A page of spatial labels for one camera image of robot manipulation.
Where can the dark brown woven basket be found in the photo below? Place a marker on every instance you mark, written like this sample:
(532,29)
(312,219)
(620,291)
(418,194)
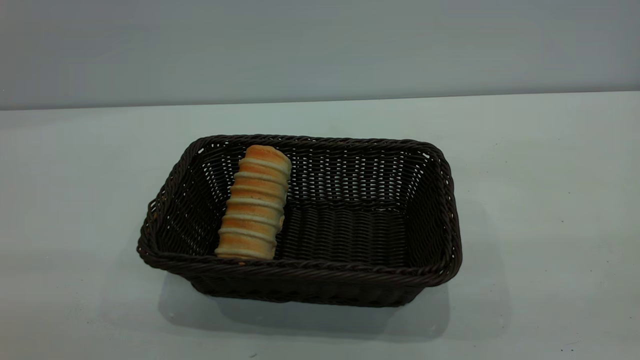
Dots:
(350,235)

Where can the striped orange bread roll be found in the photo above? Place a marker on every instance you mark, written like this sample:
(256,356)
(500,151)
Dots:
(255,205)

